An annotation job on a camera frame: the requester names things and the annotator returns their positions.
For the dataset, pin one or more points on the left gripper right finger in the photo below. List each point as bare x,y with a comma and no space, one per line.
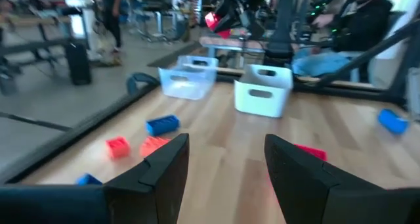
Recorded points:
302,191

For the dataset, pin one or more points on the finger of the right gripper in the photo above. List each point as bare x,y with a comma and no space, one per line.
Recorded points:
229,26
227,8

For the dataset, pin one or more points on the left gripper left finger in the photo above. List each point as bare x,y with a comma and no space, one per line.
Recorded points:
157,191

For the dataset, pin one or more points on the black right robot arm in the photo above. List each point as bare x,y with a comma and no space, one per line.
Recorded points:
282,20

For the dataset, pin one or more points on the pale background table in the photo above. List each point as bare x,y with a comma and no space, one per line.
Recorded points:
229,43

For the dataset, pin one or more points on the front red bin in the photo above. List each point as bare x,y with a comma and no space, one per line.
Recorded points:
315,151

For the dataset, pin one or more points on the orange toy building block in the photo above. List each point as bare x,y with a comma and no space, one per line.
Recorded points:
152,145
118,147

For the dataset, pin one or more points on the blue toy building block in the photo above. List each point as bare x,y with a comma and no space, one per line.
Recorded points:
392,121
162,125
88,180

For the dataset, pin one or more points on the person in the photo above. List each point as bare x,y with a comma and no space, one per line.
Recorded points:
364,27
113,20

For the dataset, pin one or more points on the black upright case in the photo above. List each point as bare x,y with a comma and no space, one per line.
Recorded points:
78,64

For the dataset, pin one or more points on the wooden top background table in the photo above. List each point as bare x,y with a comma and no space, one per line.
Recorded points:
33,21

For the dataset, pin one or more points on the black diagonal frame strut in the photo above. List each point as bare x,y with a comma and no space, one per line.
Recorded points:
370,52

